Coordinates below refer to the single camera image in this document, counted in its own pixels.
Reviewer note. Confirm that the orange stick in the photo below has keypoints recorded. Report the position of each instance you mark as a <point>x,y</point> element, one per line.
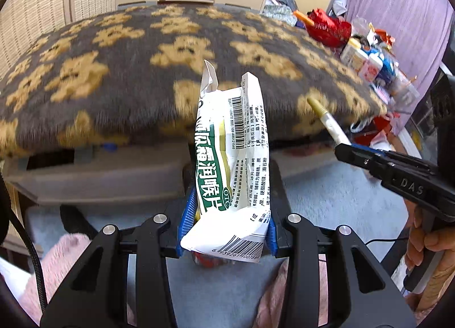
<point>304,18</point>

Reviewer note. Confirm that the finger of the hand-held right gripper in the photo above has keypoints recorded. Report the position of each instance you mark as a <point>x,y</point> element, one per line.
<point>371,150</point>
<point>362,161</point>

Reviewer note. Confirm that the red box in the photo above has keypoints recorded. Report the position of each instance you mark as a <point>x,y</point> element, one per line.
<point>382,132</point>

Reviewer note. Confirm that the red lace basket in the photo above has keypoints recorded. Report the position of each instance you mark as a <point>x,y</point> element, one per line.
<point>328,27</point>

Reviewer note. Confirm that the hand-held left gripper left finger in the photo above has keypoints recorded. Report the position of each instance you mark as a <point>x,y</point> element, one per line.
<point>186,225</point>

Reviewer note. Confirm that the beige carton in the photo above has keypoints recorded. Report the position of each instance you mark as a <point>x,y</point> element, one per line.
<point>353,53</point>

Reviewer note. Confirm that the grey low table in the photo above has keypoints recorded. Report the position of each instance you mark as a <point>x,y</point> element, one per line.
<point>106,178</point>

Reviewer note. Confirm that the bear print fleece blanket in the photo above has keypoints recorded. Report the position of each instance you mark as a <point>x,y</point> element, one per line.
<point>124,75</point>

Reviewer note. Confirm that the purple curtain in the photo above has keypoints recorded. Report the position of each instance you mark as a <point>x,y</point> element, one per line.
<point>398,15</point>

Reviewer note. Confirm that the blue white packet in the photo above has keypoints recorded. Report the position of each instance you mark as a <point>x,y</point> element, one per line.
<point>386,68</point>

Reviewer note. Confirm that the white plastic bag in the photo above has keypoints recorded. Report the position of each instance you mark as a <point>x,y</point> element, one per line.
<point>359,126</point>

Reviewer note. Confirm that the gold capped white marker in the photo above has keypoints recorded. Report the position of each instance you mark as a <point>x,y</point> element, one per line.
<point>328,122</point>

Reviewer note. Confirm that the wicker panel screen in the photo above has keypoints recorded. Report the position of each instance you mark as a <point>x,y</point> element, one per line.
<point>42,8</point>

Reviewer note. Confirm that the pink white box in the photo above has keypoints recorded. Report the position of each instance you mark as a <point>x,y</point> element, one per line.
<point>369,68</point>

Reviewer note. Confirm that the person's right hand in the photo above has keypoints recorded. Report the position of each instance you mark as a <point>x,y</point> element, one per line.
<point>440,244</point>

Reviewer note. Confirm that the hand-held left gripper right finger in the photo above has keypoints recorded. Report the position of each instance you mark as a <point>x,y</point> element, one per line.
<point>271,239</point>

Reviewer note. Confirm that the pink fleece trouser leg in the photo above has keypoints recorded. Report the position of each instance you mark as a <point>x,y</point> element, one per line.
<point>270,299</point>
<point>64,264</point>

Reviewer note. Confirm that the white green medicine box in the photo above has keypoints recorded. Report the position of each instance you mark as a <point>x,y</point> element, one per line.
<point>231,171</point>

